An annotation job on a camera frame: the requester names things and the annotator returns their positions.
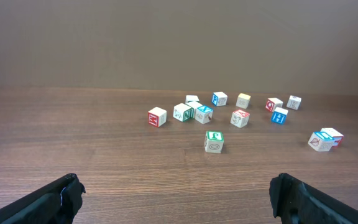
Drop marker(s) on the green J letter block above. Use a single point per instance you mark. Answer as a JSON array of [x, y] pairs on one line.
[[213, 142]]

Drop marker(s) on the green N letter block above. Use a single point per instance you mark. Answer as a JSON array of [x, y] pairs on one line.
[[183, 112]]

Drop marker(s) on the red A letter block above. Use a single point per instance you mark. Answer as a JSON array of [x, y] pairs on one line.
[[240, 118]]

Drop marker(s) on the white K letter block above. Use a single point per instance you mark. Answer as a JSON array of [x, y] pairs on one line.
[[294, 102]]

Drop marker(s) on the red M letter block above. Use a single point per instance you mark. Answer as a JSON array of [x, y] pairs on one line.
[[157, 116]]

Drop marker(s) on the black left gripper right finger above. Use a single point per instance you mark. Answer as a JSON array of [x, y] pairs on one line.
[[296, 202]]

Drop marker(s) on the yellow topped letter block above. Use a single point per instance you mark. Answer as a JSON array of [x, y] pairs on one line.
[[243, 100]]

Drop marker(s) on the blue L letter block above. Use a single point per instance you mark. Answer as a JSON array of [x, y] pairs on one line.
[[321, 141]]

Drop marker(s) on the white O green block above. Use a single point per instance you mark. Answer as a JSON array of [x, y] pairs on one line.
[[194, 104]]

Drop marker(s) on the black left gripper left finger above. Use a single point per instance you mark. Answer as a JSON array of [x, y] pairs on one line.
[[56, 202]]

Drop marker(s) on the white Z letter block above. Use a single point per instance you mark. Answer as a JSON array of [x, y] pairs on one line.
[[190, 98]]

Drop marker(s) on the blue H letter block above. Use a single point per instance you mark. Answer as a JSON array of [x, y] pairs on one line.
[[279, 115]]

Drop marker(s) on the red I letter block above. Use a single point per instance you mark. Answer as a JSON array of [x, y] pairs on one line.
[[338, 137]]

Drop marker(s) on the blue P letter block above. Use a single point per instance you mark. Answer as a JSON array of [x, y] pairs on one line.
[[219, 99]]

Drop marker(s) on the blue X letter block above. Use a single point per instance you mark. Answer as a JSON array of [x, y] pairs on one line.
[[203, 114]]

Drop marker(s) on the red Q letter block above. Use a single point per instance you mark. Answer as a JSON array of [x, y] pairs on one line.
[[273, 103]]

